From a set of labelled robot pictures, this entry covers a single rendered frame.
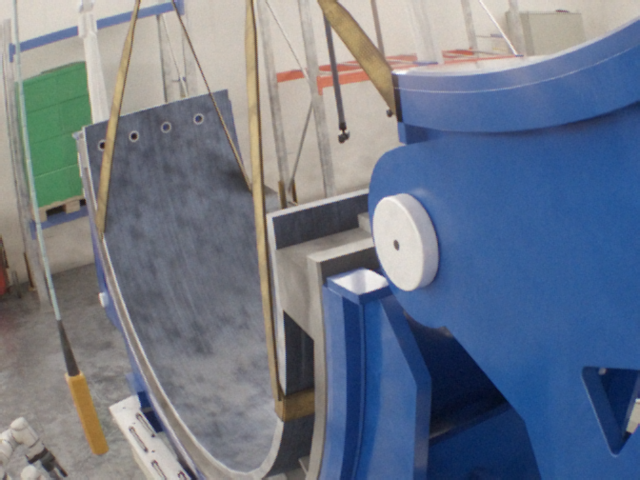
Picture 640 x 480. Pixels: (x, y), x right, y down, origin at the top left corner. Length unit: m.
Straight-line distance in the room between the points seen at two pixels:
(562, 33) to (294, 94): 4.05
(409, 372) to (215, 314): 2.12
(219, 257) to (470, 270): 2.49
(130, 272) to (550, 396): 2.63
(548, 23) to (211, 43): 4.64
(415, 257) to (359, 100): 9.02
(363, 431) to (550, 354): 0.66
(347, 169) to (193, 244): 6.74
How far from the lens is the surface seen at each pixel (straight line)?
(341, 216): 1.67
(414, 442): 1.43
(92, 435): 2.87
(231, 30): 9.48
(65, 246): 9.23
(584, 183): 0.90
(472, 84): 0.97
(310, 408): 1.89
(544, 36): 11.22
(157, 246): 3.54
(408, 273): 1.22
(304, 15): 8.30
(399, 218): 1.21
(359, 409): 1.57
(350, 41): 2.08
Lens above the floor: 2.61
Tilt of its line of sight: 18 degrees down
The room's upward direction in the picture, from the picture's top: 8 degrees counter-clockwise
